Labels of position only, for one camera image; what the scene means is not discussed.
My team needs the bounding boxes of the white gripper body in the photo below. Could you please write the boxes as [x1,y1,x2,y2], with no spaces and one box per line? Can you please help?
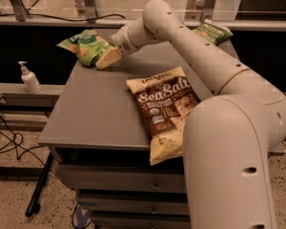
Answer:
[111,22,142,54]

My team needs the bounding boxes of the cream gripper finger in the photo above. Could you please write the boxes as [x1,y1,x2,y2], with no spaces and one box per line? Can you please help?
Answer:
[95,48,122,69]

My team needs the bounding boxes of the green rice chip bag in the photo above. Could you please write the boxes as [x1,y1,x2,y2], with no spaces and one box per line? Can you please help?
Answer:
[57,30,113,67]

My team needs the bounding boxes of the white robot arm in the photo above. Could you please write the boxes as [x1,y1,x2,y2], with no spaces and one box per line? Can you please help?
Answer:
[112,0,286,229]

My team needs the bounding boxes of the sea salt chip bag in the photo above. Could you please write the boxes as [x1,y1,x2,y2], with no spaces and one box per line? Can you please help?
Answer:
[126,67,199,165]

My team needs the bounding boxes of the green snack bag right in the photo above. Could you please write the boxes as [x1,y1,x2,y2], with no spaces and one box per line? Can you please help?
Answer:
[194,19,233,45]

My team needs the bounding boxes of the white pump bottle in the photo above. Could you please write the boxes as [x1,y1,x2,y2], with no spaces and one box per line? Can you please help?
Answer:
[18,61,41,94]

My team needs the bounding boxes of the grey drawer cabinet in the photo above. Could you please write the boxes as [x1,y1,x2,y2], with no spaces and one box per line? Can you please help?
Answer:
[37,28,286,229]

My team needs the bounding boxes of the black table leg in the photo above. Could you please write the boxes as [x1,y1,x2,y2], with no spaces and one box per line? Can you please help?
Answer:
[25,154,53,218]

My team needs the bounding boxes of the black cable on ledge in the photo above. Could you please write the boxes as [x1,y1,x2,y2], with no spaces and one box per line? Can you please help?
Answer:
[0,12,126,23]

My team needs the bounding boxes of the metal frame post middle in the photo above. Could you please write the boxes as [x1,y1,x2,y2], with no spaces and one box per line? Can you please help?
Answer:
[83,0,97,22]

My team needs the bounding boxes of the metal frame post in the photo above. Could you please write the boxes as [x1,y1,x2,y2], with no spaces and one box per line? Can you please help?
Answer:
[201,0,216,21]
[83,0,97,22]
[10,0,28,22]

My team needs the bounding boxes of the metal frame post left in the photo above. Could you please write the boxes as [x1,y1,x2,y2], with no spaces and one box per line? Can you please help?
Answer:
[10,0,28,22]

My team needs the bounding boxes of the metal frame post right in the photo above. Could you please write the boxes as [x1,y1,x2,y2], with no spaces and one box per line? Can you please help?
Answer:
[201,0,216,21]

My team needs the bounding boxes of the black cables on floor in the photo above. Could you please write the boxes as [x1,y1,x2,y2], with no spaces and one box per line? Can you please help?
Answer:
[0,94,51,167]

